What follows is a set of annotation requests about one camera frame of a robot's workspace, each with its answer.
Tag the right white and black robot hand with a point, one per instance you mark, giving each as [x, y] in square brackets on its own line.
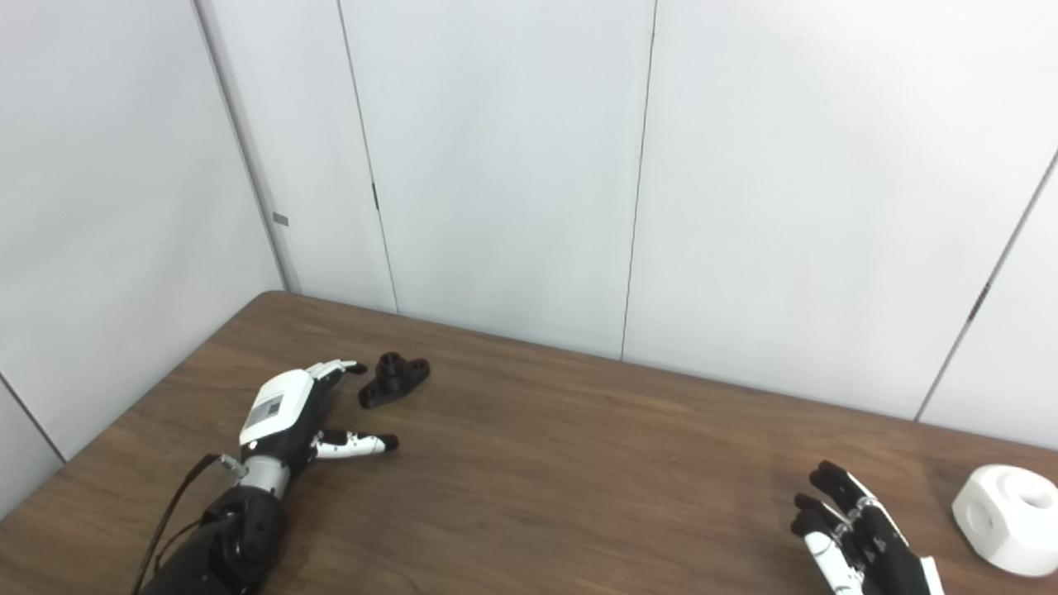
[876, 554]

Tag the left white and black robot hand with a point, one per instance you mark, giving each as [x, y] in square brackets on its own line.
[277, 409]

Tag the black flanged holder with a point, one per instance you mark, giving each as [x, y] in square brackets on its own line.
[393, 382]

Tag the round white piece with holes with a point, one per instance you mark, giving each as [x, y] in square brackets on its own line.
[1004, 537]

